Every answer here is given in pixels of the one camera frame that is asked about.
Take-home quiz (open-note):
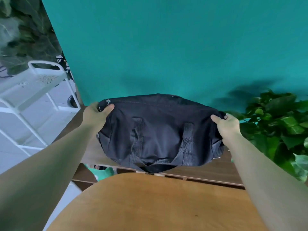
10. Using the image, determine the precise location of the person's right hand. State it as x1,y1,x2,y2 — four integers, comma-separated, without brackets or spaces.
210,113,242,146

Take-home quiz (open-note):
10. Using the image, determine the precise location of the person's left forearm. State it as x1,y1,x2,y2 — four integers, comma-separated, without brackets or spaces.
0,124,97,231

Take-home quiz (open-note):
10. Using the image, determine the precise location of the black duffel bag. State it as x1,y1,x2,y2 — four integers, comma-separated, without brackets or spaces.
96,94,228,173

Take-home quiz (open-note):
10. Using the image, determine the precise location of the person's right forearm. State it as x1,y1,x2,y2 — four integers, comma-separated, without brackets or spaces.
222,132,308,231

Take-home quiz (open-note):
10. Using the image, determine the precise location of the green leafy potted plant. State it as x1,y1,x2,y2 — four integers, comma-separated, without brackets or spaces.
226,90,308,183

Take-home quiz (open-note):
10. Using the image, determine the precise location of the white metal utility cart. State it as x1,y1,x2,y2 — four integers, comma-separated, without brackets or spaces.
0,60,81,157

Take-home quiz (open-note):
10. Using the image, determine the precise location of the large dark leafy plant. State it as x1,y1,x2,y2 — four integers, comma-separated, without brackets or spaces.
0,0,74,81

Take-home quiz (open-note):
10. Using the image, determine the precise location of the person's left hand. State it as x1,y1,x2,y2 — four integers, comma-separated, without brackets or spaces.
81,102,115,136

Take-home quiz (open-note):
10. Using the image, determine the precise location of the black round pot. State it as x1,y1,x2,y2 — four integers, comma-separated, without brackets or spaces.
67,92,79,108

